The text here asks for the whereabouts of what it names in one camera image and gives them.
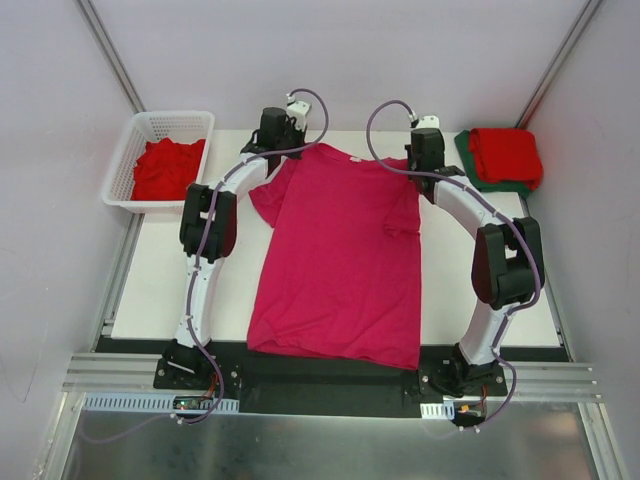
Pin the folded red t shirt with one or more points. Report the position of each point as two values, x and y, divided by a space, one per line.
506 154

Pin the right white slotted cable duct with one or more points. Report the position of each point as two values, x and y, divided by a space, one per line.
438 411

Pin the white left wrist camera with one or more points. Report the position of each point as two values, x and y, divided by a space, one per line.
297 111

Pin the white slotted cable duct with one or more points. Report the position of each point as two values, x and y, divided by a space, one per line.
157 404
438 411

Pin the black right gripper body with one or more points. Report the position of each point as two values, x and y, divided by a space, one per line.
417 170

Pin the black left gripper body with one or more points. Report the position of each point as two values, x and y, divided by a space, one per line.
288 140

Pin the crumpled red t shirt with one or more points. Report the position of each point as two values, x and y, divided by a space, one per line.
165 170

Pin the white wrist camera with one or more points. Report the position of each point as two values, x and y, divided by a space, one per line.
297 111
424 122

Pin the left white slotted cable duct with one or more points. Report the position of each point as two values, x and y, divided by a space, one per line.
157 404

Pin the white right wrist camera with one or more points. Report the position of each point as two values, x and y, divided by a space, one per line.
424 122

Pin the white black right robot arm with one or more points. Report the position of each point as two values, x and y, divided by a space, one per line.
507 272

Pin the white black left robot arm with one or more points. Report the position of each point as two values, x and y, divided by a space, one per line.
208 229

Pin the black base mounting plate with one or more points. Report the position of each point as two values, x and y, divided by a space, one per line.
274 384

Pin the pink t shirt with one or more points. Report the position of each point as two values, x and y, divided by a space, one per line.
342 274

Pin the aluminium frame rail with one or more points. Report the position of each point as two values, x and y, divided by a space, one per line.
110 372

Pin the folded green t shirt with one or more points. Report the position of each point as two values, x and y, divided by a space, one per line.
461 141

